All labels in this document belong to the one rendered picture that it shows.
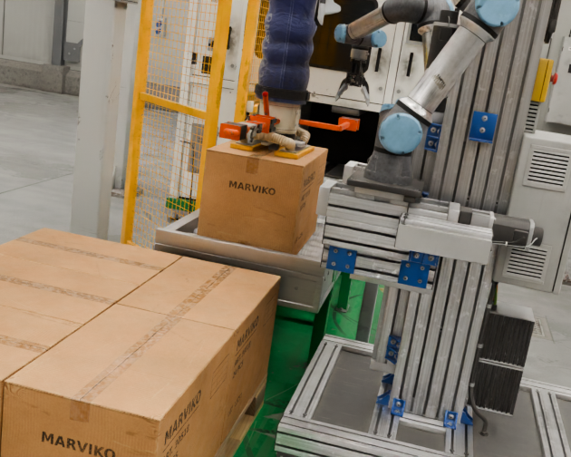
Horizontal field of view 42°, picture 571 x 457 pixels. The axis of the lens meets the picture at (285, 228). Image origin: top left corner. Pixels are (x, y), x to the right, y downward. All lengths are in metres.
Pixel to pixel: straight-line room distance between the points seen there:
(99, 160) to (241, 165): 1.12
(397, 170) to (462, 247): 0.30
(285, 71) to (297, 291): 0.89
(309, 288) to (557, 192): 1.02
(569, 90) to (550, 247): 9.04
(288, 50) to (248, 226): 0.72
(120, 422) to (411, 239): 0.95
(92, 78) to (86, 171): 0.47
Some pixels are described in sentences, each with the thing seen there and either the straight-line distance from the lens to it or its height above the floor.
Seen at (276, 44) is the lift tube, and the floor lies 1.38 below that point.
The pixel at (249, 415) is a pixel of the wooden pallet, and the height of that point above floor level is 0.02.
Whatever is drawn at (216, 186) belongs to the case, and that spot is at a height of 0.81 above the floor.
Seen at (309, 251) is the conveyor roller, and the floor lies 0.55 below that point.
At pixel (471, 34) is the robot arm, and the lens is 2.13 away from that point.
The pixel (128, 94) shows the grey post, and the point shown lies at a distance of 6.10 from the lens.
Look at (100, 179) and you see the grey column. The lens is 3.88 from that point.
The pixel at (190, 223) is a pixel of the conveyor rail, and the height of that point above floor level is 0.58.
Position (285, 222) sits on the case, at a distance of 2.94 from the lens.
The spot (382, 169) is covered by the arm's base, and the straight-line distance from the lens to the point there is 2.25.
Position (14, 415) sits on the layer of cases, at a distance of 1.94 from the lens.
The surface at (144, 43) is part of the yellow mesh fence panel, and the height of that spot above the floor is 1.27.
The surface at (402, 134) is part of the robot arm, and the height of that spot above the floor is 1.20.
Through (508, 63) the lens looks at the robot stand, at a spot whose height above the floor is 1.44.
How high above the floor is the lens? 1.41
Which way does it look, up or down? 14 degrees down
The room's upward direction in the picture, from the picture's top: 8 degrees clockwise
